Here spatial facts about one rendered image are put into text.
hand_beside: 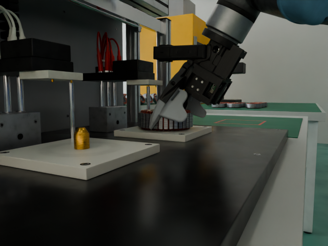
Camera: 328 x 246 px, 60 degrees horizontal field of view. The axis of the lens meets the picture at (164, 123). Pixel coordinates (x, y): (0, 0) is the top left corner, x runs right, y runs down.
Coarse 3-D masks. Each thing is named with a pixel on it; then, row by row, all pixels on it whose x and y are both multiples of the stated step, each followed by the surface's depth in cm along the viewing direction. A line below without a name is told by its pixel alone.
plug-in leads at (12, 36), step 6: (0, 6) 40; (0, 12) 42; (6, 12) 40; (12, 12) 42; (6, 18) 43; (12, 18) 41; (18, 18) 42; (12, 24) 41; (12, 30) 41; (12, 36) 40; (24, 36) 43
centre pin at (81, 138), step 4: (80, 128) 36; (84, 128) 36; (76, 132) 36; (80, 132) 36; (84, 132) 36; (88, 132) 37; (76, 136) 36; (80, 136) 36; (84, 136) 36; (88, 136) 36; (76, 140) 36; (80, 140) 36; (84, 140) 36; (88, 140) 36; (76, 144) 36; (80, 144) 36; (84, 144) 36; (88, 144) 37; (76, 148) 36; (80, 148) 36; (84, 148) 36
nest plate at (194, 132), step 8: (128, 128) 58; (136, 128) 58; (192, 128) 58; (200, 128) 58; (208, 128) 60; (120, 136) 54; (128, 136) 54; (136, 136) 53; (144, 136) 52; (152, 136) 51; (160, 136) 50; (168, 136) 50; (176, 136) 49; (184, 136) 48; (192, 136) 51
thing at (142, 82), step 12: (132, 60) 57; (108, 72) 59; (120, 72) 58; (132, 72) 57; (144, 72) 58; (108, 84) 63; (132, 84) 57; (144, 84) 57; (156, 84) 59; (108, 96) 64
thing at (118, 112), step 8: (96, 112) 61; (104, 112) 60; (112, 112) 62; (120, 112) 64; (96, 120) 62; (104, 120) 60; (112, 120) 62; (120, 120) 64; (96, 128) 62; (104, 128) 61; (112, 128) 62; (120, 128) 65
